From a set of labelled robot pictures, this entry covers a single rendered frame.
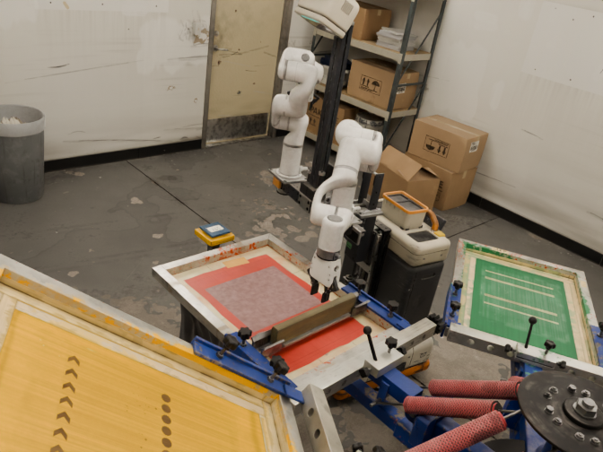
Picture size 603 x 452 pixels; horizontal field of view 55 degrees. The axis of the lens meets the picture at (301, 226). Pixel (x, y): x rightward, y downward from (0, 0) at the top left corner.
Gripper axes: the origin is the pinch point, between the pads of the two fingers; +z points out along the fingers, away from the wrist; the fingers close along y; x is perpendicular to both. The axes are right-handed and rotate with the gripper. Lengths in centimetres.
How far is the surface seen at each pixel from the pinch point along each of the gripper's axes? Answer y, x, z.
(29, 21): 367, -40, -14
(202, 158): 344, -192, 111
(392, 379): -36.3, 1.9, 9.3
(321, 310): -0.9, -1.6, 7.4
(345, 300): -1.0, -13.3, 7.4
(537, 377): -72, -3, -17
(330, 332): -2.6, -6.9, 17.8
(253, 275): 39.9, -5.2, 17.6
